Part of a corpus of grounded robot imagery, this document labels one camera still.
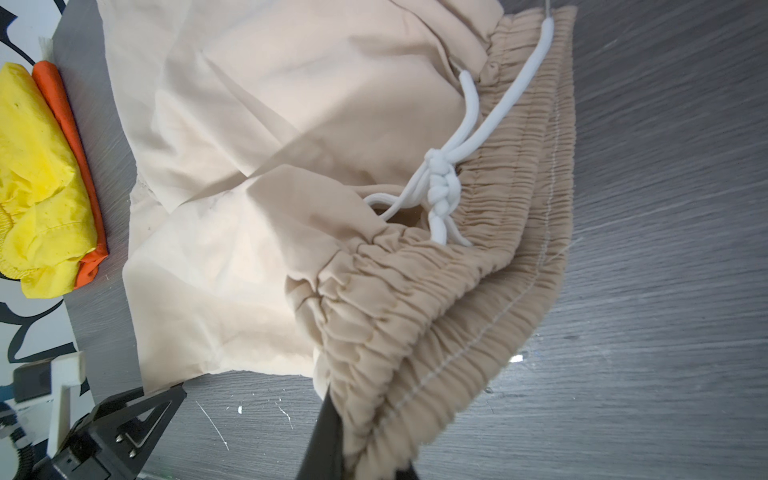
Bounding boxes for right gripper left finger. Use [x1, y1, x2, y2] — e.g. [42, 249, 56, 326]
[89, 385, 187, 474]

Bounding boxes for beige shorts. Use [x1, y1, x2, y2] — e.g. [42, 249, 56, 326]
[98, 1, 577, 479]

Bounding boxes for orange shorts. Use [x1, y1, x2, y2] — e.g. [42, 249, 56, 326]
[31, 59, 110, 290]

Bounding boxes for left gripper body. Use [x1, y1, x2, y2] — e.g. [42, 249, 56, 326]
[32, 414, 140, 479]

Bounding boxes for yellow shorts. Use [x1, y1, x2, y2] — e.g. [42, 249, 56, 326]
[1, 63, 98, 299]

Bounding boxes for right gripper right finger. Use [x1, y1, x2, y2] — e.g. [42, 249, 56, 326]
[295, 391, 344, 480]

